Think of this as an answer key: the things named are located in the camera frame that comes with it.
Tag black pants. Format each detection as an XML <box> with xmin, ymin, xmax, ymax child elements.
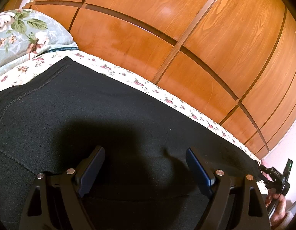
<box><xmin>0</xmin><ymin>58</ymin><xmax>259</xmax><ymax>229</ymax></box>

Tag person's right hand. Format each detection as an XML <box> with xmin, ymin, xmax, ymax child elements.
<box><xmin>265</xmin><ymin>190</ymin><xmax>286</xmax><ymax>229</ymax></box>

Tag white floral bed sheet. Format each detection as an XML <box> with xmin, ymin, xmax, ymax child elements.
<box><xmin>0</xmin><ymin>50</ymin><xmax>260</xmax><ymax>193</ymax></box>

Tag brown wooden wardrobe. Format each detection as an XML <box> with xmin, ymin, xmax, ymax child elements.
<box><xmin>6</xmin><ymin>0</ymin><xmax>296</xmax><ymax>159</ymax></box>

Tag light blue floral pillow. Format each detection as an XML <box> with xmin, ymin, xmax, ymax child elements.
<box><xmin>0</xmin><ymin>9</ymin><xmax>78</xmax><ymax>76</ymax></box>

